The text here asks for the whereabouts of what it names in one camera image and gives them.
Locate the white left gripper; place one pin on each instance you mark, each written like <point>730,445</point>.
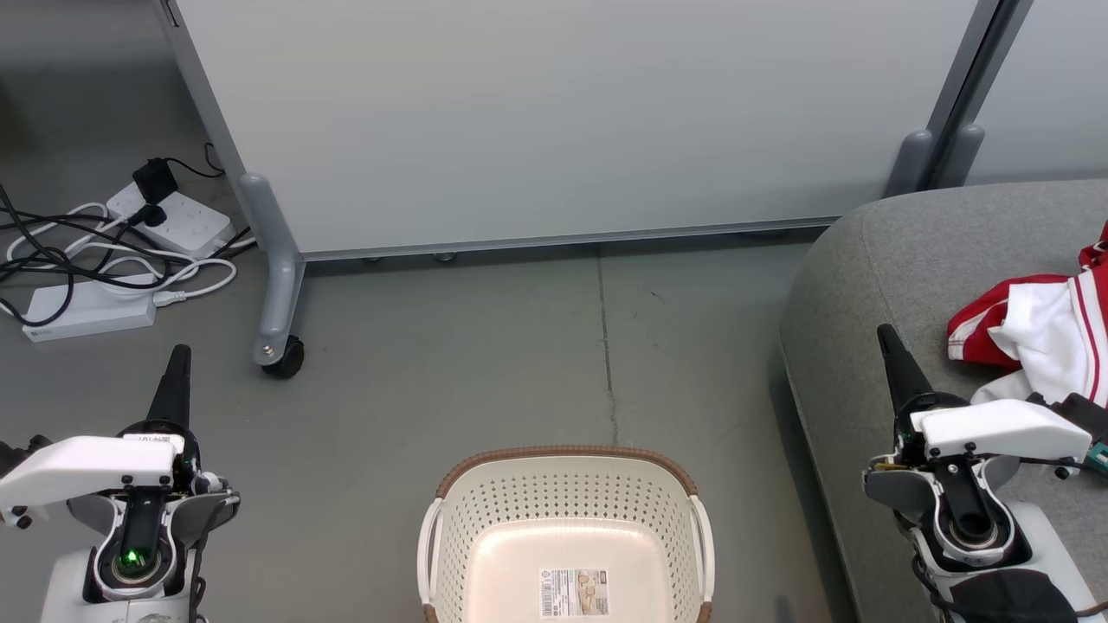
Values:
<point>86,463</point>

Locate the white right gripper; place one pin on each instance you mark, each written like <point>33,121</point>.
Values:
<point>995,428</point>

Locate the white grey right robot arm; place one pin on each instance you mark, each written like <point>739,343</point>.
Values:
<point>969,528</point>

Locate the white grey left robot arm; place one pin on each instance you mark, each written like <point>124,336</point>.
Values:
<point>130,554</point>

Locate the cream perforated laundry basket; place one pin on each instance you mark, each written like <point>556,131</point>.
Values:
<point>563,510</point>

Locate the printed basket label sticker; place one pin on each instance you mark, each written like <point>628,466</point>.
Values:
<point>573,593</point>

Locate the grey fabric sofa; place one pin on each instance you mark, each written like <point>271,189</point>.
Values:
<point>883,285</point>

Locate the black caster wheel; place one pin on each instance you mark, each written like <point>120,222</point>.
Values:
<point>290,359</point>

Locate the long white power strip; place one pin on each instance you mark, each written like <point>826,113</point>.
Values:
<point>86,310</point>

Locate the grey partition leg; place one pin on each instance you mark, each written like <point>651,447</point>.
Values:
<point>281,277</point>

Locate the white square power strip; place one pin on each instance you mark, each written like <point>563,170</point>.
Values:
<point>190,225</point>

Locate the black angled plug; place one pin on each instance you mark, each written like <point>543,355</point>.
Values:
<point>149,215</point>

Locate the black power adapter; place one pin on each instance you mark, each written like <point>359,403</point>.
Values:
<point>156,180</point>

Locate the narrow white partition panel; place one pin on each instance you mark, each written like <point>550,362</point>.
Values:
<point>1056,78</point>

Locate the large white partition panel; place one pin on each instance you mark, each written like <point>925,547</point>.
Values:
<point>563,112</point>

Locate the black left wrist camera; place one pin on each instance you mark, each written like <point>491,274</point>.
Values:
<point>13,454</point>

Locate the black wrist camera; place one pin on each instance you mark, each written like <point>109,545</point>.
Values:
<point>13,454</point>
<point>1078,411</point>

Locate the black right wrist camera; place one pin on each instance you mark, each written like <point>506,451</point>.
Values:
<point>1078,411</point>

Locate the grey partition foot post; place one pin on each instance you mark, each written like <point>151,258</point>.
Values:
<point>909,164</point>
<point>963,156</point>

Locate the teal right camera connector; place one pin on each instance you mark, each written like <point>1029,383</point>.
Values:
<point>1099,457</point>

